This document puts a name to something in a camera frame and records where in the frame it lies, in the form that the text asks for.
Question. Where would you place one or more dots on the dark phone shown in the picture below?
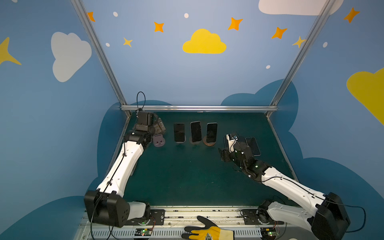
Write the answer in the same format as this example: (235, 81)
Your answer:
(211, 136)

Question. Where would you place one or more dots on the aluminium frame rail back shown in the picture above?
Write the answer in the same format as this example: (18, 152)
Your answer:
(210, 108)

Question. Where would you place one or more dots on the yellow black work glove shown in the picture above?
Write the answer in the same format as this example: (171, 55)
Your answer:
(209, 232)

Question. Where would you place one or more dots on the silver phone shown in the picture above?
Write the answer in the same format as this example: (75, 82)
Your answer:
(252, 143)

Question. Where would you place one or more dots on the wooden ring phone stand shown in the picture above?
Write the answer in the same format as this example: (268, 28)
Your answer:
(209, 144)

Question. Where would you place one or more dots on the left circuit board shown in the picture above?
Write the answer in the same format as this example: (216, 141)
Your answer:
(143, 232)

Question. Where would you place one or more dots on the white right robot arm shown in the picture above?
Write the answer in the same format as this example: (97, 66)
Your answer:
(324, 215)

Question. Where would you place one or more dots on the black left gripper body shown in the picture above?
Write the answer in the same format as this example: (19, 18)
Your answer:
(156, 129)

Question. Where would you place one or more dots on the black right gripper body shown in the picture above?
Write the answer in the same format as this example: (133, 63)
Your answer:
(229, 153)

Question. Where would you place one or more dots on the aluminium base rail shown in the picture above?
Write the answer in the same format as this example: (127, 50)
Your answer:
(168, 223)

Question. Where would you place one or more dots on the right circuit board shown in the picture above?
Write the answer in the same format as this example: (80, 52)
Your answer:
(269, 234)

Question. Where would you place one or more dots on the black phone back left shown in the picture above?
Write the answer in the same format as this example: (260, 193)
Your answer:
(179, 133)

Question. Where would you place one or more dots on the grey stand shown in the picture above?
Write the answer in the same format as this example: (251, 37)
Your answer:
(159, 140)

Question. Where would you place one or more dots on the circuit board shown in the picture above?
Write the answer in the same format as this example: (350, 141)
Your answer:
(143, 232)
(269, 234)

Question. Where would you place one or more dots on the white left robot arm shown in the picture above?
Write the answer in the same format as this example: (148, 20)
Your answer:
(106, 205)

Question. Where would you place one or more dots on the pink phone back middle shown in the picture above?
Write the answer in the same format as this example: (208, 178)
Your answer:
(196, 131)

